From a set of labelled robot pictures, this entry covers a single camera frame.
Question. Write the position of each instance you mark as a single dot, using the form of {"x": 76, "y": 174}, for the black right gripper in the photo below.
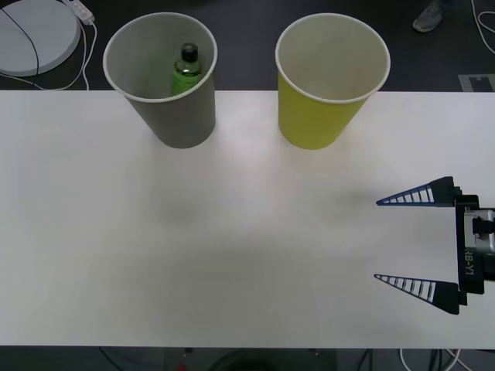
{"x": 470, "y": 278}

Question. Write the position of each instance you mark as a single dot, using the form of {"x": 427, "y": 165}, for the small green plastic bottle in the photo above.
{"x": 186, "y": 75}

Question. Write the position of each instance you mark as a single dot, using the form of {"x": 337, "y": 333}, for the yellow-green plastic waste bin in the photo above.
{"x": 309, "y": 123}

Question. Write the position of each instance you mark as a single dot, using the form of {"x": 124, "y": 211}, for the person's foot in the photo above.
{"x": 429, "y": 17}

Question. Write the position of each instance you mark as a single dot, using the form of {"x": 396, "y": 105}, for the grey plastic waste bin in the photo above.
{"x": 181, "y": 120}

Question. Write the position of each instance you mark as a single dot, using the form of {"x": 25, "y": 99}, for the white power strip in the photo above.
{"x": 82, "y": 11}

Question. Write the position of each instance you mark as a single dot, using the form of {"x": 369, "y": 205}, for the round grey floor base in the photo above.
{"x": 35, "y": 35}

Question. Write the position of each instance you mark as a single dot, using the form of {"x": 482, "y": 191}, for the right arm with wrist camera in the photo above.
{"x": 481, "y": 235}

